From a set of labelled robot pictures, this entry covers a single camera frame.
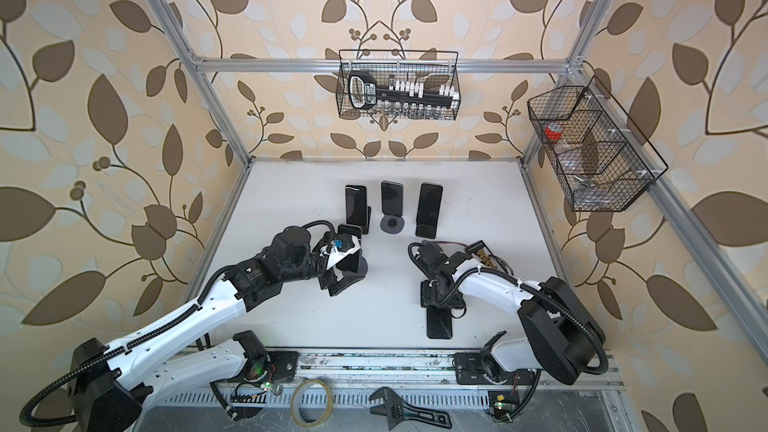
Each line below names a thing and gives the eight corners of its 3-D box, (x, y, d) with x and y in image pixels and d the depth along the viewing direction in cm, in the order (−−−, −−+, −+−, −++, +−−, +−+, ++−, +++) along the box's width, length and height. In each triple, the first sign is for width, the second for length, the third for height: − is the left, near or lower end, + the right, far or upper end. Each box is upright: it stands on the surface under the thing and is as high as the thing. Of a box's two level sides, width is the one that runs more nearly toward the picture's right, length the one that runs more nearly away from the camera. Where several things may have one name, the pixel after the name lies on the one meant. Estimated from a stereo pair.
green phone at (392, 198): (382, 221, 104) (380, 187, 90) (384, 214, 106) (382, 180, 92) (402, 223, 103) (402, 190, 89) (403, 216, 105) (404, 182, 91)
